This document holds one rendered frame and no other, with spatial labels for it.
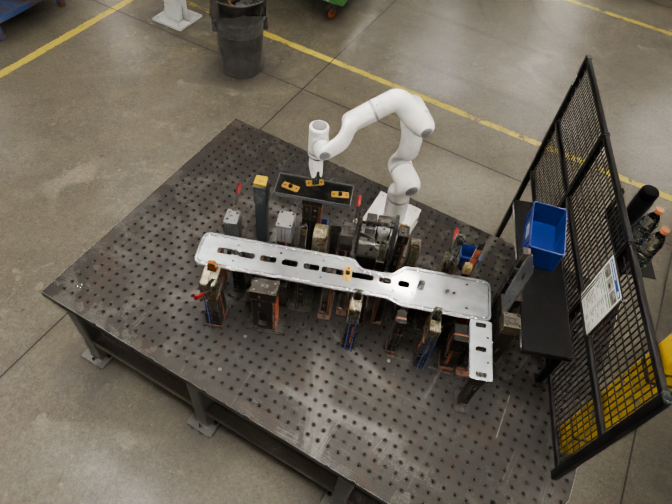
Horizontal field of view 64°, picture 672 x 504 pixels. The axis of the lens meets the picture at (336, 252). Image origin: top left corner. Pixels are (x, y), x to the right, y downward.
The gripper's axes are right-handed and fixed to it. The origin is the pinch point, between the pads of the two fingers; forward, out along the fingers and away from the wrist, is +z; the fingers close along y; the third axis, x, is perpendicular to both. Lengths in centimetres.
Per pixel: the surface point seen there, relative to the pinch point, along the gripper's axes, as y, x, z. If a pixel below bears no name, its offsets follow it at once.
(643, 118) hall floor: -172, 349, 125
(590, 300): 79, 103, 1
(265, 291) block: 45, -28, 21
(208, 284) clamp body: 40, -52, 19
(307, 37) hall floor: -320, 49, 125
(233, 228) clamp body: 7.8, -39.5, 21.5
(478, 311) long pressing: 66, 65, 24
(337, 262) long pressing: 31.6, 6.9, 23.8
